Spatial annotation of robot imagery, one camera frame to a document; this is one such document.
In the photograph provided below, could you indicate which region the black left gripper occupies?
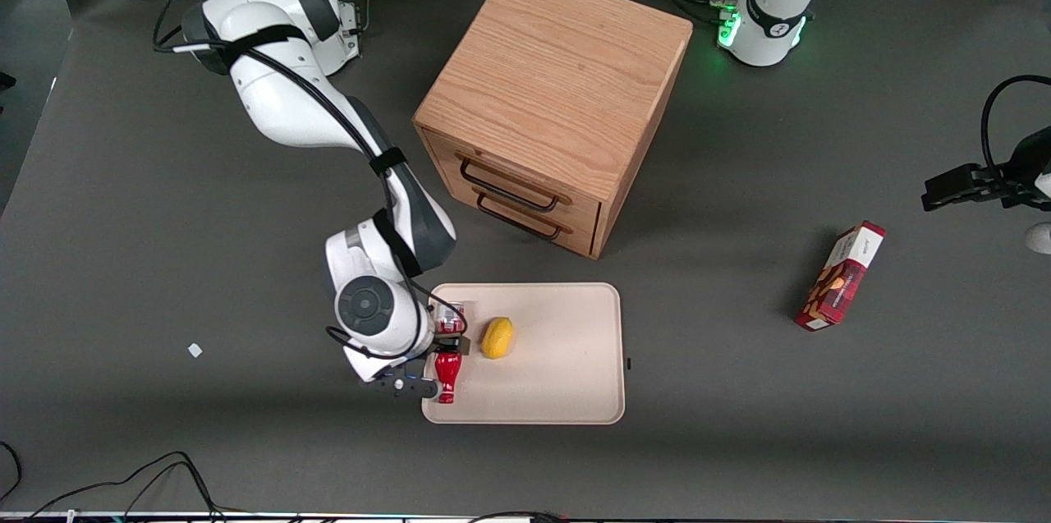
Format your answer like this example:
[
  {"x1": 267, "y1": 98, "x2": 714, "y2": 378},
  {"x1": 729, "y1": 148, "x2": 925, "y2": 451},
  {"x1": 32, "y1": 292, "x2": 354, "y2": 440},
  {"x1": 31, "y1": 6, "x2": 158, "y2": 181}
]
[{"x1": 921, "y1": 127, "x2": 1051, "y2": 213}]

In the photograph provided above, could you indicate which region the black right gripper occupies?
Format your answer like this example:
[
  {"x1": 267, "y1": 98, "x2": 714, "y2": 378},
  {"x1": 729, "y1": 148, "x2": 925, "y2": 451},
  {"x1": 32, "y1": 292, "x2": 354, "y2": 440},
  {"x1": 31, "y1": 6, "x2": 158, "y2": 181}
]
[{"x1": 427, "y1": 333, "x2": 472, "y2": 361}]

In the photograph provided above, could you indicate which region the red ketchup bottle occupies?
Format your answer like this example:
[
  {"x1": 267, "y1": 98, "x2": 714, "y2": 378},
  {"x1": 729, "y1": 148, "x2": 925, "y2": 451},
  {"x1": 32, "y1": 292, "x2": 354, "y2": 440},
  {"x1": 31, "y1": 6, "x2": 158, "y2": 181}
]
[{"x1": 433, "y1": 303, "x2": 466, "y2": 406}]

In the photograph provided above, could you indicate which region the beige plastic tray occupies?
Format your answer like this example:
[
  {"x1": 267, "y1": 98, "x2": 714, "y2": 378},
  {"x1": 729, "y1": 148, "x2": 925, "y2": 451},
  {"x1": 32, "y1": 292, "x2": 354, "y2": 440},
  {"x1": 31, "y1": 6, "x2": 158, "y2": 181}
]
[{"x1": 422, "y1": 282, "x2": 626, "y2": 425}]

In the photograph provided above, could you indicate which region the yellow lemon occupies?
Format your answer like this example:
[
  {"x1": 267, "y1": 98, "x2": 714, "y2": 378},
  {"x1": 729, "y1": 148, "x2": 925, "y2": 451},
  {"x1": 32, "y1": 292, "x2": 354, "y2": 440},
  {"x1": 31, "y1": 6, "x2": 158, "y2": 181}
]
[{"x1": 481, "y1": 317, "x2": 516, "y2": 360}]

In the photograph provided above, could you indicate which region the red tartan cookie box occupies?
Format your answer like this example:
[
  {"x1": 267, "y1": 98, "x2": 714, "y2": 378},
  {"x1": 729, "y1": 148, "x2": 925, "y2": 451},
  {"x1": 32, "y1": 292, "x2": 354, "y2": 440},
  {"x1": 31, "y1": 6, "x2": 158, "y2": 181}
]
[{"x1": 794, "y1": 221, "x2": 887, "y2": 333}]

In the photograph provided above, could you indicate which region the wooden drawer front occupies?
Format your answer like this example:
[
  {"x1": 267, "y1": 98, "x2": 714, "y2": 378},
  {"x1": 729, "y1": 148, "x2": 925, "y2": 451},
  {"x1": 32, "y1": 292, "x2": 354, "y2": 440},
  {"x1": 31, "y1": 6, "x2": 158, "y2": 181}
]
[
  {"x1": 425, "y1": 133, "x2": 604, "y2": 232},
  {"x1": 450, "y1": 174, "x2": 600, "y2": 257}
]

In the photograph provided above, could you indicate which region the wooden drawer cabinet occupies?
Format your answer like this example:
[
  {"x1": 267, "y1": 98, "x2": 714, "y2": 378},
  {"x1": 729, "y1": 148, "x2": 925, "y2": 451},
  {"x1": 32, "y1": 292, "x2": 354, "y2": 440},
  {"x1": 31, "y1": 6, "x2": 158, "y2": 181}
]
[{"x1": 412, "y1": 0, "x2": 694, "y2": 260}]

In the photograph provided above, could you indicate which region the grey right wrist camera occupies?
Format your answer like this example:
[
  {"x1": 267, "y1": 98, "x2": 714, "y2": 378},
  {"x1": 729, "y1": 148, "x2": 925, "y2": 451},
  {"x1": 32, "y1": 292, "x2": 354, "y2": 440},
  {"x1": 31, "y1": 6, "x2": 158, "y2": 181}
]
[{"x1": 364, "y1": 374, "x2": 438, "y2": 401}]

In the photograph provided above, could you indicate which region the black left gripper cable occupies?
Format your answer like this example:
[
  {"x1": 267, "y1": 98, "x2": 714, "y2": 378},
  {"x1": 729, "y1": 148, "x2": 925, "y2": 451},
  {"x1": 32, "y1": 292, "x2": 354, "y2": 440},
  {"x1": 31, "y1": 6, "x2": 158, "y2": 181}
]
[{"x1": 980, "y1": 75, "x2": 1051, "y2": 179}]

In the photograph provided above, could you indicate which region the black metal drawer handle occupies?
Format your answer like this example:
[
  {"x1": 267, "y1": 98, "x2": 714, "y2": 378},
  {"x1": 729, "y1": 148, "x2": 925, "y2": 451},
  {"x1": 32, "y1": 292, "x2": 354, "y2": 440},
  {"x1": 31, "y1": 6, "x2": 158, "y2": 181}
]
[
  {"x1": 475, "y1": 190, "x2": 573, "y2": 242},
  {"x1": 458, "y1": 156, "x2": 573, "y2": 213}
]

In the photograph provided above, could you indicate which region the black table edge cable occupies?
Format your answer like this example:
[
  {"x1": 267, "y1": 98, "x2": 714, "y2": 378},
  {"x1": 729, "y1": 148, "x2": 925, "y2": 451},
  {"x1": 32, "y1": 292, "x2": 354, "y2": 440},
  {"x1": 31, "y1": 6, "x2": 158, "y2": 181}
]
[{"x1": 466, "y1": 510, "x2": 569, "y2": 523}]

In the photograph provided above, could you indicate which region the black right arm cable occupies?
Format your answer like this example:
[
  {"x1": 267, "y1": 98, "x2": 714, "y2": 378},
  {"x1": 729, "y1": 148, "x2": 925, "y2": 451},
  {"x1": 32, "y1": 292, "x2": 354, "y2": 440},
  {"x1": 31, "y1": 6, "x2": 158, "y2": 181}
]
[{"x1": 153, "y1": 0, "x2": 438, "y2": 361}]

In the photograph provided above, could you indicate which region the black looped floor cable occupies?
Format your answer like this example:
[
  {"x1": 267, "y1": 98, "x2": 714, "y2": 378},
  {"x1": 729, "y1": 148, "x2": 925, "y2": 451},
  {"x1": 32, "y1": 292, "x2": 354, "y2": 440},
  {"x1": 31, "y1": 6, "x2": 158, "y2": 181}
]
[{"x1": 0, "y1": 441, "x2": 23, "y2": 504}]

